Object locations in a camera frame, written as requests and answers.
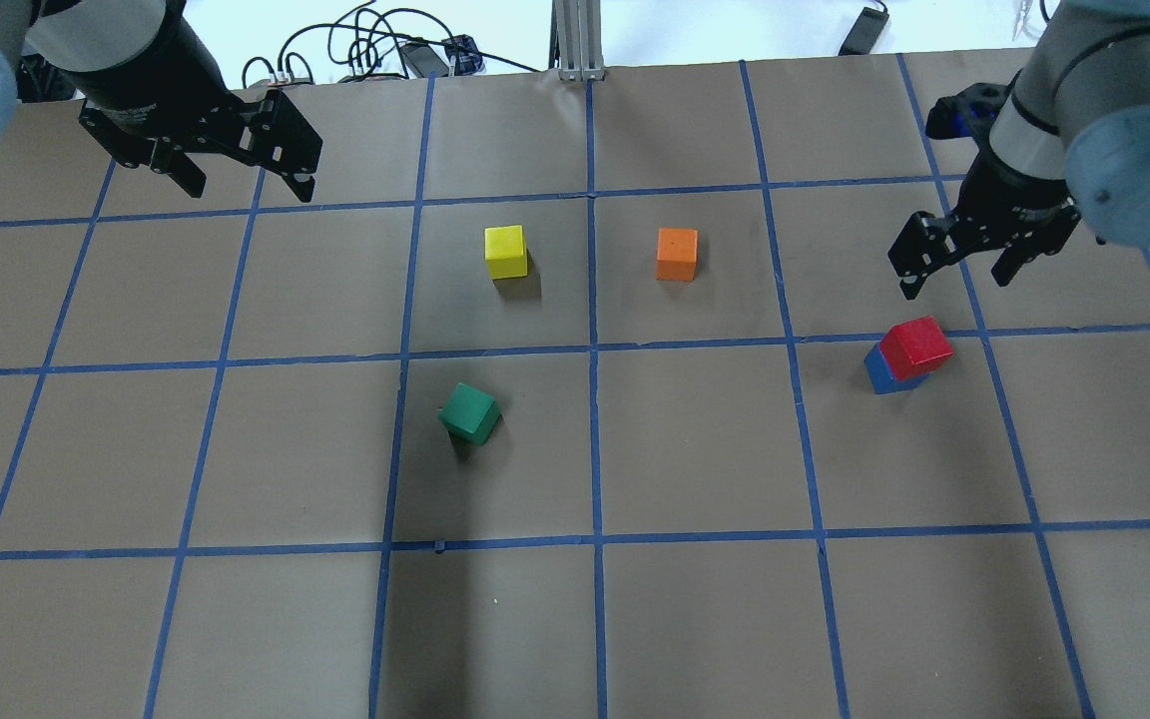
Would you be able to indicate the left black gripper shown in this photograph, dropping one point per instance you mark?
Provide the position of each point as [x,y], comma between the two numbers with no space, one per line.
[168,72]

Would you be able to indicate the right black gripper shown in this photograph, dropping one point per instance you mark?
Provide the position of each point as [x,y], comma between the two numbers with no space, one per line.
[996,196]

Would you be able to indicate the red wooden block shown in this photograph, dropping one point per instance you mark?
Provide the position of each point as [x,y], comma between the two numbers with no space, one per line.
[912,349]

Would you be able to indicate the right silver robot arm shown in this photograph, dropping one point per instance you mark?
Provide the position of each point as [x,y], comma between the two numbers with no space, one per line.
[1065,143]

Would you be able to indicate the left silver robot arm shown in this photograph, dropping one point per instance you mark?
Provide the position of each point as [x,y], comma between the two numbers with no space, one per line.
[78,37]

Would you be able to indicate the blue wooden block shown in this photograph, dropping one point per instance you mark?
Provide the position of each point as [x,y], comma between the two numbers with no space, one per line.
[881,375]

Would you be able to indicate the orange wooden block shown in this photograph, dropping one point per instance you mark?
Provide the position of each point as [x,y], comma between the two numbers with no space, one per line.
[677,254]

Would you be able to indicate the yellow wooden block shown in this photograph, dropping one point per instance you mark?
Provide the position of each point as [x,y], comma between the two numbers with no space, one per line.
[506,252]

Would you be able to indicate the green wooden block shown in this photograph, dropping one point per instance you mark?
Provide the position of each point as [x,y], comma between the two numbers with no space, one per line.
[470,414]

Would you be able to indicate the black power adapter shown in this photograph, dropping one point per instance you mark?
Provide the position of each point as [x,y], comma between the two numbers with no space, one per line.
[865,32]

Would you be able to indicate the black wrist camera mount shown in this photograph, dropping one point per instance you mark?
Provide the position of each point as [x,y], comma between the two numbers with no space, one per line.
[969,114]

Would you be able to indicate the black adapter with cables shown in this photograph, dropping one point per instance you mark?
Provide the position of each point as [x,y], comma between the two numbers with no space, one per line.
[456,56]

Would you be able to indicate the aluminium frame post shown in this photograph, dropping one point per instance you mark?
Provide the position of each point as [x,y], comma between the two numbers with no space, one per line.
[575,48]

